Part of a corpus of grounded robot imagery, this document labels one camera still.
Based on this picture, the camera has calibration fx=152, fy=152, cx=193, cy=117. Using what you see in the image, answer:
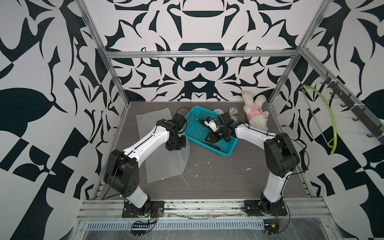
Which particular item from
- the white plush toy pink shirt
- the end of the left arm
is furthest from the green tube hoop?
the end of the left arm

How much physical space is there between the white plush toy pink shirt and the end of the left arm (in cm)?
51

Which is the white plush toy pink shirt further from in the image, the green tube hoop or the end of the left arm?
the end of the left arm

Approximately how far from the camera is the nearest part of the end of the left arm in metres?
0.61

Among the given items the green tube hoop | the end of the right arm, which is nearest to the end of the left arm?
the end of the right arm

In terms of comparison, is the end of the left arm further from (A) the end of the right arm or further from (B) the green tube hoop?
(B) the green tube hoop

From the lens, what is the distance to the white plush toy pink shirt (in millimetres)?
1007
